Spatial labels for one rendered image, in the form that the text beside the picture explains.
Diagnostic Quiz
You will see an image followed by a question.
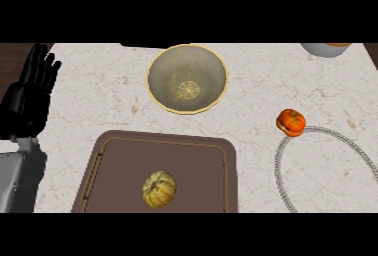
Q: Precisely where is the yellow striped squash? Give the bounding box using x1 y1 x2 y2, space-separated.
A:
142 170 179 209

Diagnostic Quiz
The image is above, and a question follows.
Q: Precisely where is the grey round container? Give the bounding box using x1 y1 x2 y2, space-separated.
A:
300 43 354 59

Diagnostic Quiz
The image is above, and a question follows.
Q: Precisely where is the brown rectangular tray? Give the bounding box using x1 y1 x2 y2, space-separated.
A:
69 129 241 214

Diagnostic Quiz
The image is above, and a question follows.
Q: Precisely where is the grey bowl with yellow rim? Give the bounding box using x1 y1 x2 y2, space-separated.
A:
145 43 230 116

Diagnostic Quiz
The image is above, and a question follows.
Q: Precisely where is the orange-red tomato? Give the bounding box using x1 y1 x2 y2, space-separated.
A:
274 108 307 138

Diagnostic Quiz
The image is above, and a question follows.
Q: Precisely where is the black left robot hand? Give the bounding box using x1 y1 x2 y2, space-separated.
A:
0 43 63 141

